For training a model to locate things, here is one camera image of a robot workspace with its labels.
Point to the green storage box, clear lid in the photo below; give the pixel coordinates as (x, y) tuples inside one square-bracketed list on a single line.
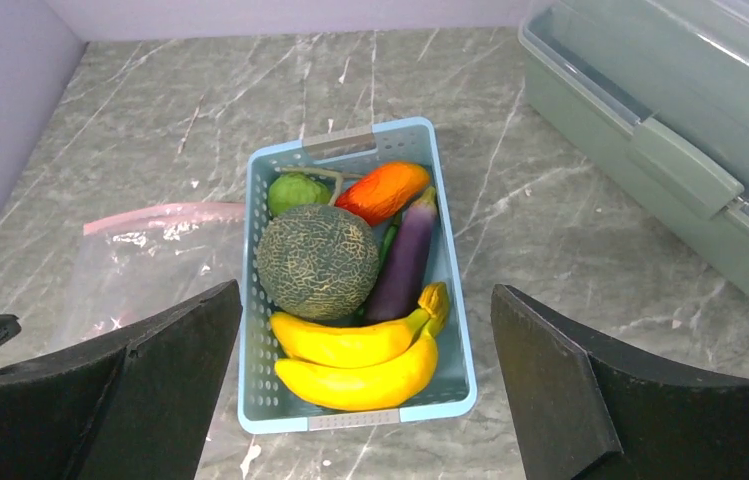
[(656, 93)]

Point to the clear zip top bag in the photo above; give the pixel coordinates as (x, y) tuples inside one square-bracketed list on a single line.
[(133, 265)]

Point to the light blue plastic basket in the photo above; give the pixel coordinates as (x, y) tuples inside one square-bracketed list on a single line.
[(265, 405)]

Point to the green custard apple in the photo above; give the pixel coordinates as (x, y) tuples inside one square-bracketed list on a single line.
[(305, 185)]

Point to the upper yellow banana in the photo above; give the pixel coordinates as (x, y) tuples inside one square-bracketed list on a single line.
[(346, 347)]

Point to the orange mango fruit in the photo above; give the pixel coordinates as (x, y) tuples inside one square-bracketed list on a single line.
[(384, 191)]

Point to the yellow banana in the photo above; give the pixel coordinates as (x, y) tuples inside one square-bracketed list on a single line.
[(381, 386), (346, 347)]

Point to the netted green melon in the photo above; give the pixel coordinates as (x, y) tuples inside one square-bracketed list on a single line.
[(318, 262)]

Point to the purple eggplant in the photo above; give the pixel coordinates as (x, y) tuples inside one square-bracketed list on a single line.
[(401, 279)]

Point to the green chili pepper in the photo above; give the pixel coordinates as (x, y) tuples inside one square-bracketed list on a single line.
[(388, 238)]

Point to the lower yellow banana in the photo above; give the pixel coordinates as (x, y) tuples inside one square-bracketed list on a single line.
[(381, 386)]

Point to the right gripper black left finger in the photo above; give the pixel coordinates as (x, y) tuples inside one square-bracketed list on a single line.
[(134, 403)]

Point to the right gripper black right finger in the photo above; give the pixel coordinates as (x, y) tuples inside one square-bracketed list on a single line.
[(588, 406)]

